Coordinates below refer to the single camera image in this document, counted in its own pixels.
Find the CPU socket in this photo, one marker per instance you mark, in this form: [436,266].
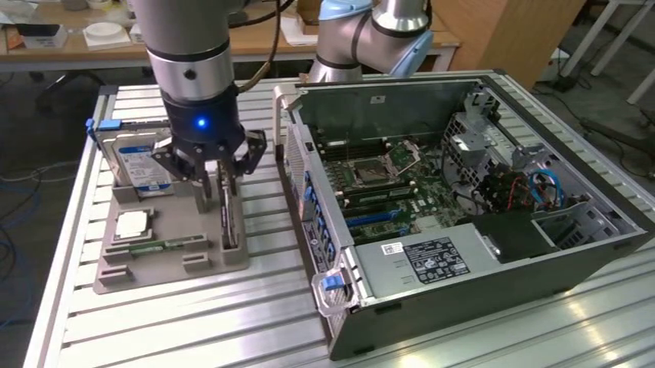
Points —
[372,170]

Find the wooden cabinet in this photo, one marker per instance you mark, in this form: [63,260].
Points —
[516,38]

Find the silver CPU chip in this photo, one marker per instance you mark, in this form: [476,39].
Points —
[132,224]

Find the black office chair base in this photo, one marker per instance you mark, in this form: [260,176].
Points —
[67,82]

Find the small white labelled box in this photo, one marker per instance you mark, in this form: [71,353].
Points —
[138,34]

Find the green RAM stick on rack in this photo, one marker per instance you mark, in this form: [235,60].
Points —
[163,245]

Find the white square box round hole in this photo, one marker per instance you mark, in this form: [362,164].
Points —
[107,36]

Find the metal socket cover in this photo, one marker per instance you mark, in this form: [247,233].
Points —
[407,153]

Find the metal drive bay bracket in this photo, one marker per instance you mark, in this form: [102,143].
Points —
[578,222]

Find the green motherboard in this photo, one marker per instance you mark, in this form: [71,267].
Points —
[430,199]

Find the blue expansion slot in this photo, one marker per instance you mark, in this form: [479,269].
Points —
[374,218]

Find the gray power supply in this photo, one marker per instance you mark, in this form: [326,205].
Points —
[388,272]

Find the black floor power adapter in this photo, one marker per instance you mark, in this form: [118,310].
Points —
[566,82]

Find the installed RAM stick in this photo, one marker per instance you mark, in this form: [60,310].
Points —
[379,194]

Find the hard disk with blue frame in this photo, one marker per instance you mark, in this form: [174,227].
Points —
[135,165]

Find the white table frame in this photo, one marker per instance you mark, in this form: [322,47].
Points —
[611,34]

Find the stack of white papers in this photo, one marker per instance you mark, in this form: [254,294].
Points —
[299,34]

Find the black open PC case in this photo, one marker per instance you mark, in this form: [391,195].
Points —
[460,306]

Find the wooden desk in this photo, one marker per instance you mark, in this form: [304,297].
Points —
[76,55]

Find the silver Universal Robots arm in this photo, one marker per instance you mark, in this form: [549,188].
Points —
[184,46]

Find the blue case latch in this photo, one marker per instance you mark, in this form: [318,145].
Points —
[330,281]

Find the gray parts rack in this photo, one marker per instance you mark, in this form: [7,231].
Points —
[174,222]

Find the metal disk bay cage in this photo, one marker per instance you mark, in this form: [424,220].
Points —
[475,142]

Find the white box with black top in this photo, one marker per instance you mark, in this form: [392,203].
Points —
[43,36]

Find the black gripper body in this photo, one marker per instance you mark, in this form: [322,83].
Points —
[204,122]

